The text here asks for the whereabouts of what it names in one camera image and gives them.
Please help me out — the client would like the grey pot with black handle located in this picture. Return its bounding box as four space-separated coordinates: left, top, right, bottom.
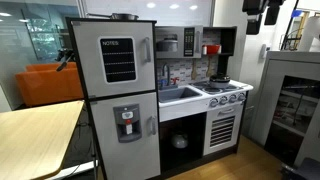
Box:
156 34 179 53

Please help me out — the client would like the grey sink basin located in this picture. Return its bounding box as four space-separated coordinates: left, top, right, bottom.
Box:
158 86 203 103

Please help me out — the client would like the grey glass-door cabinet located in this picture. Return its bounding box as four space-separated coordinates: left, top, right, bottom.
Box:
251 50 320 168

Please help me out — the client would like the fridge door with chalkboard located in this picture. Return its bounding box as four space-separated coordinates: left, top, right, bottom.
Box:
71 20 157 99

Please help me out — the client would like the white wall device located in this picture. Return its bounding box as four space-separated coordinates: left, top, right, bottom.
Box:
259 43 271 60

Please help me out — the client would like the wooden slotted spatula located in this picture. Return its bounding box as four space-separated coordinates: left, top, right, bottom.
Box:
205 55 214 78

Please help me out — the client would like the grey microwave door with keypad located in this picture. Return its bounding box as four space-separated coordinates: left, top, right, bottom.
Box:
154 25 204 60

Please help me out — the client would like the grey pot with black lid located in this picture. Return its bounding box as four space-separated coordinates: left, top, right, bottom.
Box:
208 73 231 89

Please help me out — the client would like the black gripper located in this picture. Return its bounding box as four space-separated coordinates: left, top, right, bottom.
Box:
242 0 286 36

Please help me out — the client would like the orange sofa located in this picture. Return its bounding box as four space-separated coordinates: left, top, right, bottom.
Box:
14 61 85 108

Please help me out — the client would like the dark frying pan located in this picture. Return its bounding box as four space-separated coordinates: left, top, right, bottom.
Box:
87 12 140 22

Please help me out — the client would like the black stove top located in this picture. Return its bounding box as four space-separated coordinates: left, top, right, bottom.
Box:
190 80 242 95

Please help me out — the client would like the silver kettle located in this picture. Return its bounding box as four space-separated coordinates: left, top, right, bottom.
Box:
171 131 189 150

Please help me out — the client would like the wooden spoon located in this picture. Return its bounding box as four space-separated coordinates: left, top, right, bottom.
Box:
191 59 198 81

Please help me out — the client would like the yellow metal post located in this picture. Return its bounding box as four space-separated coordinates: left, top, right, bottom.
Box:
293 11 309 51

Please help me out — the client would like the grey toy faucet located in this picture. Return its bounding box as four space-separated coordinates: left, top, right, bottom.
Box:
161 63 172 88

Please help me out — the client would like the light wooden table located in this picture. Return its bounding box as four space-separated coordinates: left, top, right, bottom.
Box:
0 99 99 180

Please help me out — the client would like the black and white toy kitchen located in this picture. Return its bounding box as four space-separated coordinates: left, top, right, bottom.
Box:
65 17 254 180

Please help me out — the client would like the red bowl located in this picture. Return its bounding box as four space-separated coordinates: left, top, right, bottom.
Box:
205 44 221 55

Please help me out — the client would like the fridge door with water dispenser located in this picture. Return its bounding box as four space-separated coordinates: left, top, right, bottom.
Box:
89 92 162 180

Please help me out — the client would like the dark grey seat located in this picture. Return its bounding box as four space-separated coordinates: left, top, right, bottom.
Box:
281 158 320 180

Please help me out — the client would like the black tripod camera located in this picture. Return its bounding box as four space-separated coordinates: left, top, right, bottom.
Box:
54 48 76 72

